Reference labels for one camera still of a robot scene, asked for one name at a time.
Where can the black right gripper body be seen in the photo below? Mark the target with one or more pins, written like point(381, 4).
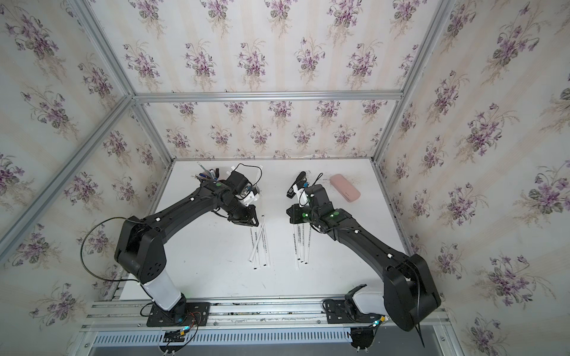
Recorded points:
point(300, 214)

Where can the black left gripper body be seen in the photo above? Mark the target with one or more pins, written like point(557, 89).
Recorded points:
point(243, 215)

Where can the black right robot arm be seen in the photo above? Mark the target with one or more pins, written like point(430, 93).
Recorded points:
point(410, 293)

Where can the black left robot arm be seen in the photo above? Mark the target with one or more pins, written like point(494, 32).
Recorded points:
point(140, 248)

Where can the black stapler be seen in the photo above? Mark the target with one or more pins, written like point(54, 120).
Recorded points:
point(299, 183)

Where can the pink eraser case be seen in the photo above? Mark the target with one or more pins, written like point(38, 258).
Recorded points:
point(344, 187)

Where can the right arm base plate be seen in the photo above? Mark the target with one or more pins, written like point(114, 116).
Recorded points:
point(344, 312)

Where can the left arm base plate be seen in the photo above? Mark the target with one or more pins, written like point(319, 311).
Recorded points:
point(191, 313)

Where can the aluminium mounting rail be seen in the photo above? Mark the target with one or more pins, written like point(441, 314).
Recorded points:
point(224, 313)

